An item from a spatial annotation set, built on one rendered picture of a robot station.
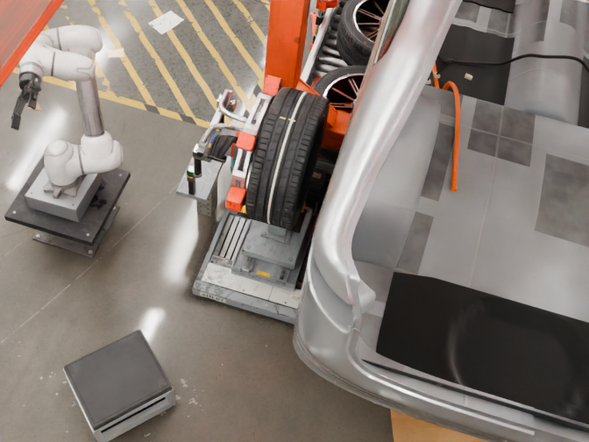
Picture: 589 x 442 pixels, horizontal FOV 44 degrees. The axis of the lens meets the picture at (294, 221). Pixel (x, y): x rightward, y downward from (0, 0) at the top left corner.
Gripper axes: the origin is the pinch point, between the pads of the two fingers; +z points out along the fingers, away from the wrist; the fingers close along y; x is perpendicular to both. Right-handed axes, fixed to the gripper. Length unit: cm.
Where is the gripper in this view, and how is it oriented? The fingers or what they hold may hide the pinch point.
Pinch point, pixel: (23, 116)
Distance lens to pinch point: 298.6
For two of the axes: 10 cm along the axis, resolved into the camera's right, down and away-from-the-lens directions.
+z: 1.0, 7.9, -6.1
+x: -7.4, -3.6, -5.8
